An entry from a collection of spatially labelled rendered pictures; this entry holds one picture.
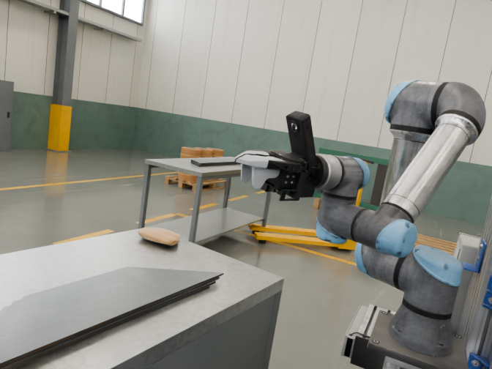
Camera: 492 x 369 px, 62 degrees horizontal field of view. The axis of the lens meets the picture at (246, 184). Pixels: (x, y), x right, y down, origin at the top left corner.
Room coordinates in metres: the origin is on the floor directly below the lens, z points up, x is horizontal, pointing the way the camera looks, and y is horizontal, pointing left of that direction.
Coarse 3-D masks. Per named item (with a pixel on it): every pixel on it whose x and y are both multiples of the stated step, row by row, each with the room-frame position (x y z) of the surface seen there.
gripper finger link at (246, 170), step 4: (244, 152) 0.73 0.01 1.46; (248, 152) 0.74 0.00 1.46; (252, 152) 0.75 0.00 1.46; (256, 152) 0.76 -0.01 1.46; (260, 152) 0.77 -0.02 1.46; (264, 152) 0.78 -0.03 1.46; (236, 156) 0.72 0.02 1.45; (240, 156) 0.72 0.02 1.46; (264, 156) 0.76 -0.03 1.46; (268, 156) 0.77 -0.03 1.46; (244, 164) 0.75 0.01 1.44; (244, 168) 0.75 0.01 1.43; (248, 168) 0.76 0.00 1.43; (244, 172) 0.75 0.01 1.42; (248, 172) 0.76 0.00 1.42; (244, 176) 0.76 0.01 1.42; (248, 176) 0.76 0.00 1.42; (244, 180) 0.76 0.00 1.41; (248, 180) 0.77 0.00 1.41
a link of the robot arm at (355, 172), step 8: (344, 160) 0.88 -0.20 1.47; (352, 160) 0.90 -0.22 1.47; (360, 160) 0.92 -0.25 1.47; (344, 168) 0.86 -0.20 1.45; (352, 168) 0.88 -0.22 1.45; (360, 168) 0.90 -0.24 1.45; (368, 168) 0.92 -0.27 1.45; (344, 176) 0.86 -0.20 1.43; (352, 176) 0.88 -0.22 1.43; (360, 176) 0.90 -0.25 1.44; (368, 176) 0.92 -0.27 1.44; (344, 184) 0.87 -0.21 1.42; (352, 184) 0.88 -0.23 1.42; (360, 184) 0.91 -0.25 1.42; (328, 192) 0.89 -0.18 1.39; (336, 192) 0.88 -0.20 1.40; (344, 192) 0.88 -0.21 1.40; (352, 192) 0.88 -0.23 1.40
